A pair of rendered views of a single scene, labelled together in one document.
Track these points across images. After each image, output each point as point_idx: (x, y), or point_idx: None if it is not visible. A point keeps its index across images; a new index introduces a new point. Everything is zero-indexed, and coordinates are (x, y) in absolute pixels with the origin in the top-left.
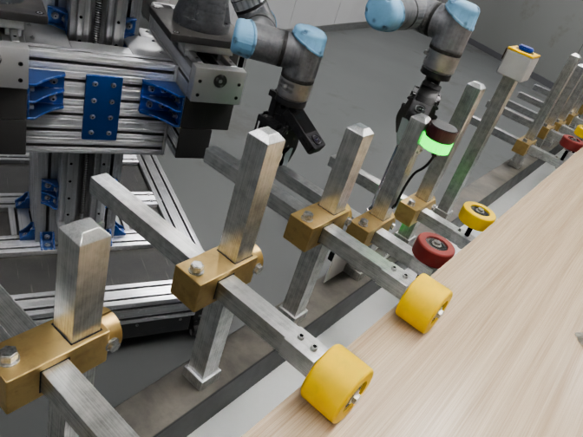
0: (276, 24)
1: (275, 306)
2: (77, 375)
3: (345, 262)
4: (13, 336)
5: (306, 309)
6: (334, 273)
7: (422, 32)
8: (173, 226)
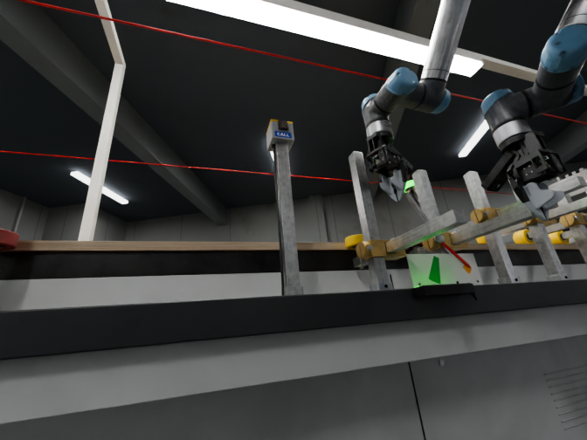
0: (541, 58)
1: (523, 282)
2: None
3: (461, 276)
4: (586, 213)
5: (498, 278)
6: (473, 281)
7: (394, 110)
8: (565, 204)
